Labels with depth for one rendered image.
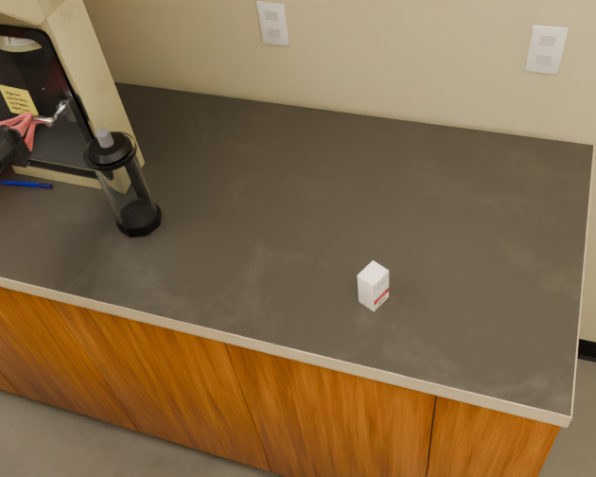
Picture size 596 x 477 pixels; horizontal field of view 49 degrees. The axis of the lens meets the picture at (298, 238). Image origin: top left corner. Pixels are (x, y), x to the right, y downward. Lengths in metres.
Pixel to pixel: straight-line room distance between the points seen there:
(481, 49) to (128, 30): 0.93
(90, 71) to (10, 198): 0.44
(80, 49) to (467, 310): 0.93
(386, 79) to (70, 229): 0.84
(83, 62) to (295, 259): 0.60
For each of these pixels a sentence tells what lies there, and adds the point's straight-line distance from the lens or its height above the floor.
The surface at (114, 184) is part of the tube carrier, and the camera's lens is 1.41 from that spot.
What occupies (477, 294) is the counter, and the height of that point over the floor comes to 0.94.
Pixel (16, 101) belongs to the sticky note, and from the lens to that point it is 1.58.
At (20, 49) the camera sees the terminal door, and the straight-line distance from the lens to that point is 1.45.
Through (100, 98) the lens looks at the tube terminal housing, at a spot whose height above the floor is 1.18.
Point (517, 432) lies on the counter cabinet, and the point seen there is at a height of 0.78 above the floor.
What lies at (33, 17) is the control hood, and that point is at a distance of 1.34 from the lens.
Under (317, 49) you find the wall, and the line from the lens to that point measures 1.67.
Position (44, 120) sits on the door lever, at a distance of 1.48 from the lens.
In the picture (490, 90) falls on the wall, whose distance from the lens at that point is 1.64.
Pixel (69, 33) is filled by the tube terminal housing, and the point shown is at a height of 1.35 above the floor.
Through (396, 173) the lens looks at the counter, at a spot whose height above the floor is 0.94.
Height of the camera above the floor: 2.02
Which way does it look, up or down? 49 degrees down
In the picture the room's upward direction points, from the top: 9 degrees counter-clockwise
